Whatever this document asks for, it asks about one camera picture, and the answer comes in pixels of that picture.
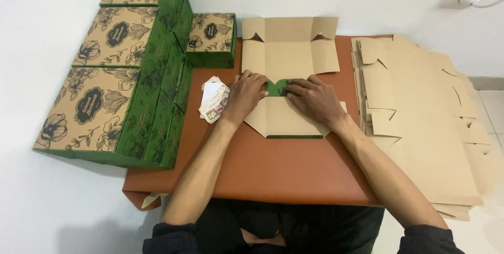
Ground brown cardboard box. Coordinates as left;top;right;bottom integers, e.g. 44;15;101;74
241;17;348;140

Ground brown leatherette table cover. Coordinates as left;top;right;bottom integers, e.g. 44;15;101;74
122;34;394;211

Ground small green floral gift box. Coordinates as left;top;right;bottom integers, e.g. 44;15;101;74
186;12;238;69

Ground black trousers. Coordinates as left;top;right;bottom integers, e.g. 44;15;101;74
195;197;385;254

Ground stack of green floral boxes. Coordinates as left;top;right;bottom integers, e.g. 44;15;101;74
33;0;194;170

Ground person's right hand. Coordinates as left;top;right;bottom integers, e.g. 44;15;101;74
284;74;350;129

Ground white power cable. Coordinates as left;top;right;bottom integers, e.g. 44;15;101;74
471;0;504;9

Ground stack of flat cardboard blanks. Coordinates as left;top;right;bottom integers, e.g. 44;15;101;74
350;34;504;222

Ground pile of patterned paper cards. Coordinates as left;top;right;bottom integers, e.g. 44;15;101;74
198;75;231;125

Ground person's left hand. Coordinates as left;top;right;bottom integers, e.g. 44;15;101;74
220;70;273;125

